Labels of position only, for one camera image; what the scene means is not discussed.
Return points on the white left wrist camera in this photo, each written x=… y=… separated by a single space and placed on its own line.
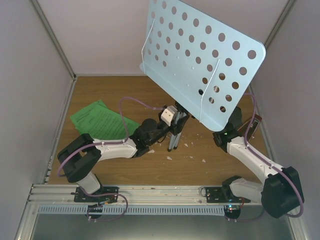
x=168 y=114

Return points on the light blue music stand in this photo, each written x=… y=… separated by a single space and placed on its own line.
x=202 y=63

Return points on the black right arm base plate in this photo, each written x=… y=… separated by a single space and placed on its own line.
x=222 y=194

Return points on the grey slotted cable duct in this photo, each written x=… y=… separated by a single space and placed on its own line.
x=181 y=210

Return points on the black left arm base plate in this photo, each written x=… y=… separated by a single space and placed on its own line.
x=105 y=195

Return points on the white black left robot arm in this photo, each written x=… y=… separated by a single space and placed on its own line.
x=80 y=156

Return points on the green sheet music page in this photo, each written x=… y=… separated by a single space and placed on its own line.
x=104 y=124
x=85 y=117

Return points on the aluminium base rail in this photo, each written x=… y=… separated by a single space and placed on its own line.
x=154 y=195

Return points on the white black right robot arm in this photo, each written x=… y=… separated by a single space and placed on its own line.
x=279 y=190

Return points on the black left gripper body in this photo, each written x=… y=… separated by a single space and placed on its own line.
x=176 y=129

